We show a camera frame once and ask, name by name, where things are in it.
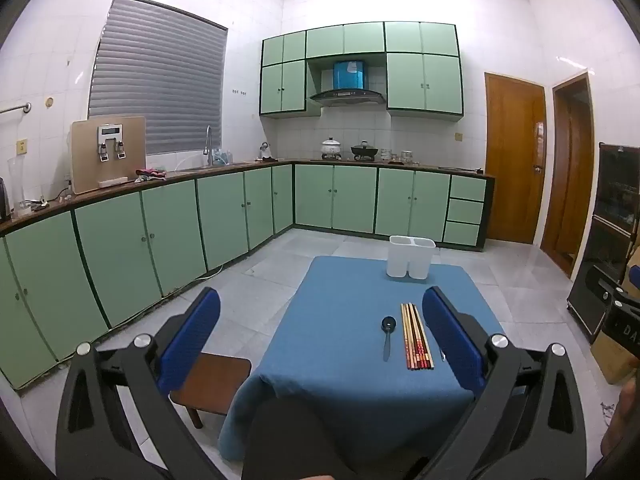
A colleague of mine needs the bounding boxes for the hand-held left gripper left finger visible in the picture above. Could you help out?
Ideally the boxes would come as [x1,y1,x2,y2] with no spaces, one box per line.
[55,287,241,480]

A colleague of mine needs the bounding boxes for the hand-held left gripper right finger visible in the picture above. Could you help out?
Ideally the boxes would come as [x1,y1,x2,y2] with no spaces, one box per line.
[421,286,588,480]

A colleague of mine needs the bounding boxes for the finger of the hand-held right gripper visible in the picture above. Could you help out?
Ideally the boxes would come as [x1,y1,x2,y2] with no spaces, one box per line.
[586,263,640,309]

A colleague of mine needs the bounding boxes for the row of mixed chopsticks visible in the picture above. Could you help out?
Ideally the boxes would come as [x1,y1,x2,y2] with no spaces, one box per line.
[400,302,435,371]

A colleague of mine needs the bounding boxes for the black spoon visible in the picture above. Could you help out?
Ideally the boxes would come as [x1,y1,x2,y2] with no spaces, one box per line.
[381,316,397,362]

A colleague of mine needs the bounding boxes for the white plastic utensil holder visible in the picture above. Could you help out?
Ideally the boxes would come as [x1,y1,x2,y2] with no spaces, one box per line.
[386,235,436,280]

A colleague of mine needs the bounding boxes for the person's right forearm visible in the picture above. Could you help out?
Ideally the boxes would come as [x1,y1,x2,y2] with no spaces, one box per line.
[602,377,640,456]

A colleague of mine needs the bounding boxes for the cardboard box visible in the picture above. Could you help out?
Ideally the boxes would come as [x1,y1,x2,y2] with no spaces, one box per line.
[590,330,636,386]

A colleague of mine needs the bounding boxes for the brown wooden stool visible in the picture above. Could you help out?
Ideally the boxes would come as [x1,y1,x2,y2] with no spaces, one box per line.
[170,352,252,429]

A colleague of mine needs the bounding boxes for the black glass-front cabinet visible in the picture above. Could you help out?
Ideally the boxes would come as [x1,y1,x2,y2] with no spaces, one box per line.
[566,142,640,346]

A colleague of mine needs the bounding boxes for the green lower kitchen cabinets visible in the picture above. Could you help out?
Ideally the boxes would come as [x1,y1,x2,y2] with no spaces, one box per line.
[0,162,496,391]

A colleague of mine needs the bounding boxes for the green kitchen cabinets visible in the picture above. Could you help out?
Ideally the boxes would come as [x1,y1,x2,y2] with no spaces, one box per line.
[0,162,496,391]
[259,21,464,123]

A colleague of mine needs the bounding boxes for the blue tablecloth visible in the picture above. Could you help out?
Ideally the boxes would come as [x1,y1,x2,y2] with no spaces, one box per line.
[218,255,503,463]

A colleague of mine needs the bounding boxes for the closed wooden door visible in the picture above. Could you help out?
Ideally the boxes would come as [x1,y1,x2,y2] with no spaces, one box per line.
[484,72,547,246]

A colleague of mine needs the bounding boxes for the dark wooden countertop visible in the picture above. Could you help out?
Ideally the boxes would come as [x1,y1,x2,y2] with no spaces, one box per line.
[0,159,496,236]

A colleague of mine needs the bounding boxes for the black wok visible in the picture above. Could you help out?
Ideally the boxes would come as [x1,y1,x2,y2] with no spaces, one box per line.
[350,141,381,161]

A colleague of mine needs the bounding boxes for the beige water purifier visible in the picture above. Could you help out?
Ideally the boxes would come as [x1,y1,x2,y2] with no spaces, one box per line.
[69,116,147,196]

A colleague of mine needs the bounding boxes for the clear glass pitcher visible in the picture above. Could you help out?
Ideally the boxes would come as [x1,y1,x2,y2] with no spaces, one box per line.
[7,156,31,213]

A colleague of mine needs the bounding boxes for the green upper kitchen cabinets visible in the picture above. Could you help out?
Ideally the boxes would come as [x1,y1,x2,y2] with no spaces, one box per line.
[259,21,464,123]

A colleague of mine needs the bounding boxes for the grey window blind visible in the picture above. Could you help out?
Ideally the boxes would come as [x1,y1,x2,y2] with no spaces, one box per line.
[88,0,229,157]

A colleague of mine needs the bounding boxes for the blue range hood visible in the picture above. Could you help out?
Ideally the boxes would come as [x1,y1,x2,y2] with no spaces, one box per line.
[309,60,386,107]

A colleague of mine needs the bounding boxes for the wooden door with frame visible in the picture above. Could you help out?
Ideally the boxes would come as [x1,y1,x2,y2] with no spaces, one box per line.
[540,71,596,278]

